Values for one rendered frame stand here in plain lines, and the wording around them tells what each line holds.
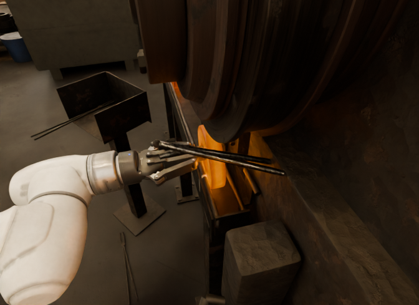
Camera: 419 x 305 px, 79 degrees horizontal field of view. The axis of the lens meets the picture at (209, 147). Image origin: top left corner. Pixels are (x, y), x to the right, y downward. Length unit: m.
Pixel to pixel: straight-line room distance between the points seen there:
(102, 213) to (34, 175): 0.96
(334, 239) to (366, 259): 0.04
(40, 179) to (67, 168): 0.05
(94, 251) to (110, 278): 0.17
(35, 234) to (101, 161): 0.18
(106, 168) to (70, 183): 0.07
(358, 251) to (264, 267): 0.12
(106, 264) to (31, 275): 0.90
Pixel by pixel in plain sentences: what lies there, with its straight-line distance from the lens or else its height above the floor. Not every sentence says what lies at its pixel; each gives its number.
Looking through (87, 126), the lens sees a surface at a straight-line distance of 1.06.
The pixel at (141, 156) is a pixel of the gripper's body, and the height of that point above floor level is 0.77.
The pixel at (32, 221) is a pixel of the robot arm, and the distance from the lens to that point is 0.49.
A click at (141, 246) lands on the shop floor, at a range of 1.35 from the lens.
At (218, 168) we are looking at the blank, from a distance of 0.54.
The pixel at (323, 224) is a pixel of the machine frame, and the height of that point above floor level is 0.87.
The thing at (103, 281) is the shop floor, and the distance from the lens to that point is 1.33.
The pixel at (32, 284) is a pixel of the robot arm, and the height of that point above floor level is 0.78.
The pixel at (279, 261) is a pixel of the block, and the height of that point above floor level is 0.80.
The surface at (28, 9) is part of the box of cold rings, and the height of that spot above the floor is 0.64.
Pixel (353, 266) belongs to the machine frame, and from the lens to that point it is 0.35.
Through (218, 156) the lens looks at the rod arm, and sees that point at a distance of 0.40.
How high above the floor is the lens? 1.16
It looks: 40 degrees down
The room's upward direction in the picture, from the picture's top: straight up
